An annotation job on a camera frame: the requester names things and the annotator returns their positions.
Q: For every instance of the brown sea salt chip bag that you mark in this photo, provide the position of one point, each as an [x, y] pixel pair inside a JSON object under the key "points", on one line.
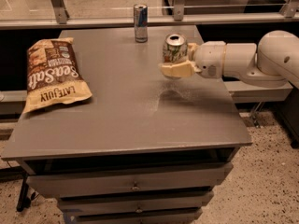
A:
{"points": [[53, 76]]}

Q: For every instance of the blue silver redbull can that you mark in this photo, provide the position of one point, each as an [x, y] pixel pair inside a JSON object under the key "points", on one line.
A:
{"points": [[141, 23]]}

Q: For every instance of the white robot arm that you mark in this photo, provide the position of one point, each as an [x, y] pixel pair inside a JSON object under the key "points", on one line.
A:
{"points": [[272, 62]]}

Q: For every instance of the grey metal railing frame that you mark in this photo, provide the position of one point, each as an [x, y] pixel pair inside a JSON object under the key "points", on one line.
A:
{"points": [[27, 14]]}

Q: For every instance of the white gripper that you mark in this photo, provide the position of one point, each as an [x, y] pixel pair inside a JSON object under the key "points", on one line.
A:
{"points": [[209, 60]]}

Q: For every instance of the green white 7up can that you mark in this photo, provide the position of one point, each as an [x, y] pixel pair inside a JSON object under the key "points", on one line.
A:
{"points": [[175, 47]]}

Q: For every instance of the grey drawer cabinet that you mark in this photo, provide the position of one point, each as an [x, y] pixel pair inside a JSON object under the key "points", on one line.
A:
{"points": [[143, 150]]}

